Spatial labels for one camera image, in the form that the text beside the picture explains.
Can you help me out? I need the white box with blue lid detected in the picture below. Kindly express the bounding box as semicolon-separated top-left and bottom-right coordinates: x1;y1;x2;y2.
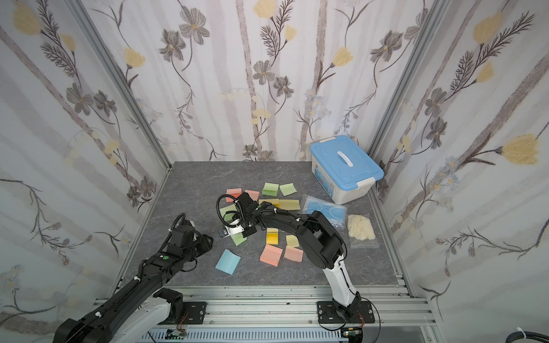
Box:
310;136;385;205

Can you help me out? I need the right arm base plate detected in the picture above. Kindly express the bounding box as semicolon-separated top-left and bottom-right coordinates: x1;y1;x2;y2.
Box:
317;301;376;324

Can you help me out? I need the small yellow memo pad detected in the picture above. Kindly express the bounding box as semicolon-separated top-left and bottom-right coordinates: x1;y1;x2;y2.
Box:
266;228;279;246

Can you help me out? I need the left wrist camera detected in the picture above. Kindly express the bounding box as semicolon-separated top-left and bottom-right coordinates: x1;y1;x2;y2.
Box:
171;220;195;246

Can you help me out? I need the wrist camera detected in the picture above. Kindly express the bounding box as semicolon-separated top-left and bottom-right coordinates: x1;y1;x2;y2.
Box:
216;193;258;237
171;220;195;246

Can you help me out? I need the black cable bottom right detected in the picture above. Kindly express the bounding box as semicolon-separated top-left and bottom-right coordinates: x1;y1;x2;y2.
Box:
505;327;549;343

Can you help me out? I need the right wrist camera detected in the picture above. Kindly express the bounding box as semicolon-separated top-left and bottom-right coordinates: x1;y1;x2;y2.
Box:
216;193;258;237

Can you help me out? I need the large yellow memo pad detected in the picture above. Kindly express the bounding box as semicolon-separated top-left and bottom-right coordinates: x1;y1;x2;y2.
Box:
259;199;280;207

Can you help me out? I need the left blue memo pad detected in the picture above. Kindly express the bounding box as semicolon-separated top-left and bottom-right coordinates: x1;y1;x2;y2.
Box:
215;250;241;275

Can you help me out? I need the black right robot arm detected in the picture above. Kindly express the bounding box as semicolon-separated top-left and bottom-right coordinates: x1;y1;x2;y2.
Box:
227;202;361;321

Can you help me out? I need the bag of blue face masks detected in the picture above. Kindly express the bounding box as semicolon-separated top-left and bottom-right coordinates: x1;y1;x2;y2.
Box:
302;196;347;229

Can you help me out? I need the aluminium rail frame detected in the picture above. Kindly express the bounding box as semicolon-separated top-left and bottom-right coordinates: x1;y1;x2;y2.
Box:
173;283;444;342

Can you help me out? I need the red memo pad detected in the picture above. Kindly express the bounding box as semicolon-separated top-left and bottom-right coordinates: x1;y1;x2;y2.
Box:
225;188;242;203

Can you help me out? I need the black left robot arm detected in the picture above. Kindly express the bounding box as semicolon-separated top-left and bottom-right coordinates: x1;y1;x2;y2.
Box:
53;230;214;342

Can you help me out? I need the clear bag with beige contents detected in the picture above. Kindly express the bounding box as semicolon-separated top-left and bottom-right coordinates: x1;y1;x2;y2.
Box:
347;214;376;241

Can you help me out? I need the pink memo pad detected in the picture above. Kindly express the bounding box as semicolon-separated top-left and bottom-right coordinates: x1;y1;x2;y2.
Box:
260;244;283;267

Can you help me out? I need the small circuit board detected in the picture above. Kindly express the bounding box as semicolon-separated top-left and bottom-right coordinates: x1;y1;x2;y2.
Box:
164;329;187;340

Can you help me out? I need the torn red memo page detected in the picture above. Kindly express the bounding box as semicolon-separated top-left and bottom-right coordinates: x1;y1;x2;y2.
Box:
245;190;260;201

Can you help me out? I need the torn pink memo page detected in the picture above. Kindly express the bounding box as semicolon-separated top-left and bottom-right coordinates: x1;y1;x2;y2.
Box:
284;247;303;262

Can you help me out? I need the torn yellow memo page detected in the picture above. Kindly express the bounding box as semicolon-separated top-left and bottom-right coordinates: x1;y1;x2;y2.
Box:
278;200;301;211

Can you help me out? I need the small torn yellow page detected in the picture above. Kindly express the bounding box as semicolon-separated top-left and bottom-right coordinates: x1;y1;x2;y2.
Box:
286;235;300;248

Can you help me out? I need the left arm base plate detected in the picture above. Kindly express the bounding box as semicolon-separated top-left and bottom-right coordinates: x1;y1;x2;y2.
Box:
162;302;207;326

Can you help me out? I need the torn green memo page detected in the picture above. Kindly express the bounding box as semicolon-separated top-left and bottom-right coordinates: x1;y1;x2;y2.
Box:
280;183;297;197

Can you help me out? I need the green memo pad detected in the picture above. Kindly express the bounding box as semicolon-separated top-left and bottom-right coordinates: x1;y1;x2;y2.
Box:
220;204;237;222
262;182;280;197

